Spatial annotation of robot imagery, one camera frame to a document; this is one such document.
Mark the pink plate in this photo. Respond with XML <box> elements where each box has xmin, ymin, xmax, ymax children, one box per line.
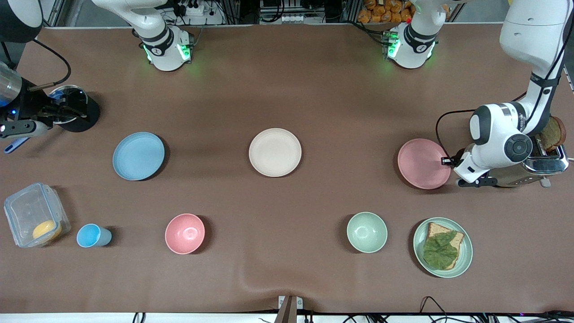
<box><xmin>397</xmin><ymin>138</ymin><xmax>452</xmax><ymax>190</ymax></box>

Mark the blue plate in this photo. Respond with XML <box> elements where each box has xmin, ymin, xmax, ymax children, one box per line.
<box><xmin>113</xmin><ymin>131</ymin><xmax>165</xmax><ymax>181</ymax></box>

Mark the glass pan lid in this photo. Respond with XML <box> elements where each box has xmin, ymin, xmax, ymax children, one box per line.
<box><xmin>47</xmin><ymin>84</ymin><xmax>89</xmax><ymax>124</ymax></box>

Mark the bread slice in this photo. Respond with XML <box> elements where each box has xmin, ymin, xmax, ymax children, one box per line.
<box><xmin>424</xmin><ymin>222</ymin><xmax>465</xmax><ymax>271</ymax></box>

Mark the black round pan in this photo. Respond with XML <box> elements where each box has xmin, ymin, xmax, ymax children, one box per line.
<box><xmin>57</xmin><ymin>92</ymin><xmax>100</xmax><ymax>133</ymax></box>

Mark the beige chrome toaster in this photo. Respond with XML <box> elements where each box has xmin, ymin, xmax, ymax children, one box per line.
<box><xmin>491</xmin><ymin>144</ymin><xmax>569</xmax><ymax>188</ymax></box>

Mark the green plate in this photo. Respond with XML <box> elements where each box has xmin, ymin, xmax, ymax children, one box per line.
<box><xmin>413</xmin><ymin>217</ymin><xmax>474</xmax><ymax>279</ymax></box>

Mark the green lettuce leaf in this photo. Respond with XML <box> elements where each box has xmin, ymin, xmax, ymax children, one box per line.
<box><xmin>423</xmin><ymin>231</ymin><xmax>459</xmax><ymax>271</ymax></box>

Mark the clear plastic container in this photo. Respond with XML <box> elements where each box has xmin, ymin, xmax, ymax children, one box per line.
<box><xmin>4</xmin><ymin>182</ymin><xmax>71</xmax><ymax>248</ymax></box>

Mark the brown toast slice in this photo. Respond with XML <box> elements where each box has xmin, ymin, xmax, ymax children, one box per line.
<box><xmin>538</xmin><ymin>116</ymin><xmax>567</xmax><ymax>152</ymax></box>

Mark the yellow food piece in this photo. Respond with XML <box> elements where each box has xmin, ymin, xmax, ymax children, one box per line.
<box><xmin>32</xmin><ymin>220</ymin><xmax>62</xmax><ymax>243</ymax></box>

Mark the green bowl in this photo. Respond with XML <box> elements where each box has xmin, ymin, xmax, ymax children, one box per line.
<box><xmin>346</xmin><ymin>212</ymin><xmax>388</xmax><ymax>254</ymax></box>

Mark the blue cup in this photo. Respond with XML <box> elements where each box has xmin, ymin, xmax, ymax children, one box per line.
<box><xmin>76</xmin><ymin>223</ymin><xmax>113</xmax><ymax>248</ymax></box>

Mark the bag of orange buns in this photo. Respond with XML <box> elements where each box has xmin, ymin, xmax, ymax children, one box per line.
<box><xmin>357</xmin><ymin>0</ymin><xmax>415</xmax><ymax>24</ymax></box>

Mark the pink bowl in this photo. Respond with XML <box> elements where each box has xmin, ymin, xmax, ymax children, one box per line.
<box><xmin>165</xmin><ymin>213</ymin><xmax>206</xmax><ymax>255</ymax></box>

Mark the brown table cover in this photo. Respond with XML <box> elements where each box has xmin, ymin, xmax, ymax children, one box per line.
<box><xmin>0</xmin><ymin>23</ymin><xmax>574</xmax><ymax>314</ymax></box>

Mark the beige plate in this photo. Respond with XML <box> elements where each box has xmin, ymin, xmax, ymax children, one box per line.
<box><xmin>249</xmin><ymin>128</ymin><xmax>302</xmax><ymax>178</ymax></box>

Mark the white power strip with plugs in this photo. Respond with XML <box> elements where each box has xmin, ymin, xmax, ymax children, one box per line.
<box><xmin>178</xmin><ymin>1</ymin><xmax>211</xmax><ymax>17</ymax></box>

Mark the brown stand pole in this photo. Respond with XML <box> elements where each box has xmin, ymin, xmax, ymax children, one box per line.
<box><xmin>274</xmin><ymin>296</ymin><xmax>297</xmax><ymax>323</ymax></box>

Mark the blue utensil handle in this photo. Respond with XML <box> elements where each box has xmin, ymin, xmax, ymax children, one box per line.
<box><xmin>4</xmin><ymin>137</ymin><xmax>30</xmax><ymax>154</ymax></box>

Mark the black left camera cable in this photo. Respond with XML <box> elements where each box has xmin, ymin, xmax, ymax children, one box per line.
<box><xmin>436</xmin><ymin>92</ymin><xmax>527</xmax><ymax>161</ymax></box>

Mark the black camera cable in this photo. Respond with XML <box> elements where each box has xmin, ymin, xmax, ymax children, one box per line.
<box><xmin>29</xmin><ymin>39</ymin><xmax>72</xmax><ymax>92</ymax></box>
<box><xmin>436</xmin><ymin>92</ymin><xmax>527</xmax><ymax>161</ymax></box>

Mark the black right camera cable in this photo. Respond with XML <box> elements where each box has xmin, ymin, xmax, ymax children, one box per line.
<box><xmin>29</xmin><ymin>39</ymin><xmax>72</xmax><ymax>92</ymax></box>

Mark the black looped cable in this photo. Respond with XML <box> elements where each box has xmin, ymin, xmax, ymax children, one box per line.
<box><xmin>419</xmin><ymin>296</ymin><xmax>449</xmax><ymax>323</ymax></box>

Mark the metal bracket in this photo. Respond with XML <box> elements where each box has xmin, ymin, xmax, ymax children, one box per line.
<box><xmin>278</xmin><ymin>295</ymin><xmax>304</xmax><ymax>310</ymax></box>

